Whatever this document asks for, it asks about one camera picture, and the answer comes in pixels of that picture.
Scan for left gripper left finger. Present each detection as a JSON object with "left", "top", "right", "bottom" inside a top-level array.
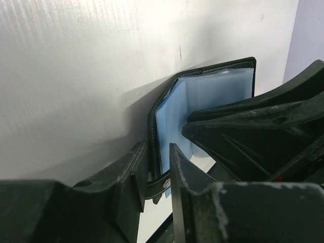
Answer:
[{"left": 73, "top": 141, "right": 148, "bottom": 242}]

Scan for black card holder wallet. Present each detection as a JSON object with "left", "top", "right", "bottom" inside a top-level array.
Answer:
[{"left": 146, "top": 57, "right": 257, "bottom": 205}]

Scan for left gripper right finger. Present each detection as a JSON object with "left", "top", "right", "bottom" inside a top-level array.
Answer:
[{"left": 170, "top": 143, "right": 240, "bottom": 242}]

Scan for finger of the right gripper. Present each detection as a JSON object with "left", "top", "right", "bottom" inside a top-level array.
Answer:
[
  {"left": 182, "top": 100, "right": 323, "bottom": 181},
  {"left": 188, "top": 60, "right": 323, "bottom": 123}
]

